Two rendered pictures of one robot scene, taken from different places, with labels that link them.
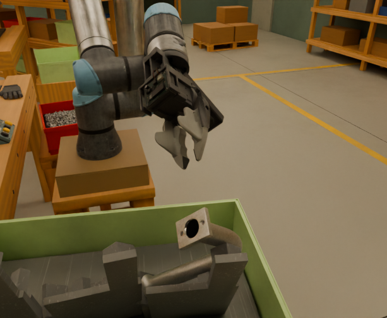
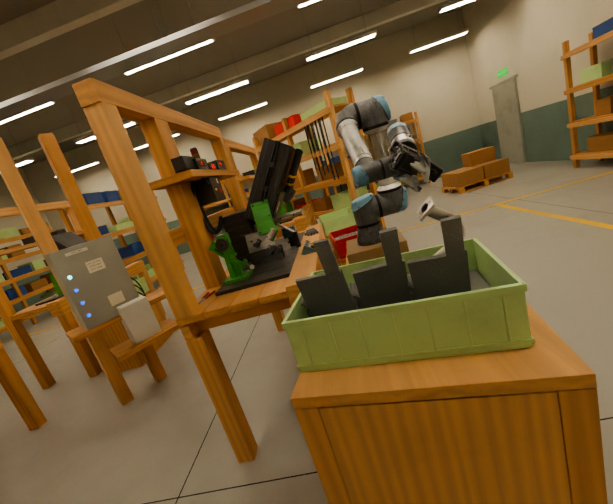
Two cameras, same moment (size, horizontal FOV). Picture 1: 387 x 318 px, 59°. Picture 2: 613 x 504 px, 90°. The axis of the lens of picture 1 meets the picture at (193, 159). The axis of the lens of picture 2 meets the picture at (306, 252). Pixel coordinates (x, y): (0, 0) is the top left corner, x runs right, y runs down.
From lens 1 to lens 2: 49 cm
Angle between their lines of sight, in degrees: 30
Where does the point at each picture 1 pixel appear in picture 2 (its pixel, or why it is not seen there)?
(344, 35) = not seen: outside the picture
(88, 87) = (361, 179)
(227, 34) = (476, 174)
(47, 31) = (325, 204)
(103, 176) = (376, 253)
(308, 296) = (607, 375)
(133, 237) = not seen: hidden behind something
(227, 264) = (449, 222)
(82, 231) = not seen: hidden behind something
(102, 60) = (367, 163)
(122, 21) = (375, 151)
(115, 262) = (386, 233)
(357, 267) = not seen: outside the picture
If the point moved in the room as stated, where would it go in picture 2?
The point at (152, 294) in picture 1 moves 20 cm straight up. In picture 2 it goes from (411, 263) to (394, 192)
